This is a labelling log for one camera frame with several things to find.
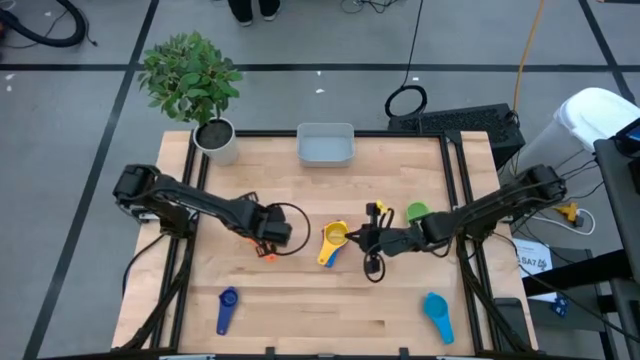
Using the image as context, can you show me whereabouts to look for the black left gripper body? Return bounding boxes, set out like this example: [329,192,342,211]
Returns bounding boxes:
[247,203,294,247]

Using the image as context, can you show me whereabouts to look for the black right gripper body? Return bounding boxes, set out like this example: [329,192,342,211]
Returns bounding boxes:
[365,202,426,275]

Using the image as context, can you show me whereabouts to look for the orange measuring cup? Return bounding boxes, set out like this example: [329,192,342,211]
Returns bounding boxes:
[246,237,279,264]

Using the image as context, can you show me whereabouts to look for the yellow measuring cup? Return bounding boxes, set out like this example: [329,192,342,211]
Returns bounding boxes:
[316,220,352,266]

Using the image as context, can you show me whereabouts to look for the green measuring cup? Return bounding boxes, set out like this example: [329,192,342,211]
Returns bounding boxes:
[405,200,434,225]

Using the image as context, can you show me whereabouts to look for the teal measuring cup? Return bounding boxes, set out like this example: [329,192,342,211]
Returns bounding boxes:
[422,291,456,346]

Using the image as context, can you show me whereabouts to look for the small navy measuring cup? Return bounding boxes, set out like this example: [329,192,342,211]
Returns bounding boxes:
[215,285,240,337]

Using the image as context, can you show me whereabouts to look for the grey plastic basket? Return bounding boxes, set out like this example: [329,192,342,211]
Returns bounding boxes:
[295,122,356,169]

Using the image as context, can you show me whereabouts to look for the white plant pot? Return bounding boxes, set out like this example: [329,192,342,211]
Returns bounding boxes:
[192,117,240,168]

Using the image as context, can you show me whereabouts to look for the black computer case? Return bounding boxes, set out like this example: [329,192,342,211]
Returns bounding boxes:
[387,102,527,170]

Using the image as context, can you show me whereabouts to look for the white paper sign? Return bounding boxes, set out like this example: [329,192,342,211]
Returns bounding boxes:
[511,237,554,279]

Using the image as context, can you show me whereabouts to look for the black tablet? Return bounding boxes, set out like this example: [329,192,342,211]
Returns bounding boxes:
[493,296,532,351]

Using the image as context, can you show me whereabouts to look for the green leafy plant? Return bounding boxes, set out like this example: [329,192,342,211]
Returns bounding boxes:
[137,32,245,129]

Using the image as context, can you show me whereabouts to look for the yellow power plug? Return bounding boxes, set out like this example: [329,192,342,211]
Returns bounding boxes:
[553,200,582,227]

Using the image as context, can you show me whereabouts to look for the small blue object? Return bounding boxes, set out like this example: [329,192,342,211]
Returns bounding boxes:
[550,293,570,318]

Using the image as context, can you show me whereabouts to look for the black stand beam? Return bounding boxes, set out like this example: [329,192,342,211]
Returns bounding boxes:
[521,248,640,297]

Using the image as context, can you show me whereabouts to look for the person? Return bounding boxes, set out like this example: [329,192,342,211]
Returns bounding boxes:
[227,0,282,27]

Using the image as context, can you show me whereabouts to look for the white trash bin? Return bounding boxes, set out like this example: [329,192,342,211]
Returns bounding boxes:
[509,86,640,187]

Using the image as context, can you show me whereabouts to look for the dark grey side table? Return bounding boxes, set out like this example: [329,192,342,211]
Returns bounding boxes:
[592,117,640,284]

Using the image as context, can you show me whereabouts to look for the black device blue screen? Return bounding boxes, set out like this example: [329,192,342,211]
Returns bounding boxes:
[613,117,640,159]

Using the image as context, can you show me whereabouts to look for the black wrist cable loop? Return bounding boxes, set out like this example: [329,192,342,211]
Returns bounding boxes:
[268,201,312,257]

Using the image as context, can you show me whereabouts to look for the black table frame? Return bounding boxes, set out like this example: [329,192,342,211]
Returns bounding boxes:
[149,129,506,357]

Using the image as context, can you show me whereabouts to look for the black cable bundle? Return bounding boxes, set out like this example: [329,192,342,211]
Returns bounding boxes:
[452,234,534,354]
[118,227,204,351]

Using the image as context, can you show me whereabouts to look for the black hanging cable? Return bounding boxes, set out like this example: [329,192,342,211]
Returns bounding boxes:
[383,0,429,120]

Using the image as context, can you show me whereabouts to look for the white power cable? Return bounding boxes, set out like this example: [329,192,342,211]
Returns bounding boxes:
[529,206,598,237]

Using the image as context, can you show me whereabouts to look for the tangled black floor cables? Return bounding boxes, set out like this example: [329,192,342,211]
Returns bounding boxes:
[339,0,404,15]

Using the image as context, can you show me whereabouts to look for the yellow hanging cable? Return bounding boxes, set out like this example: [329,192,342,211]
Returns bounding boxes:
[511,0,546,117]

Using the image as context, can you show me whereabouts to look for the thick black hose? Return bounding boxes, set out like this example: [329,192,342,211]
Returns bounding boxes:
[0,0,88,50]

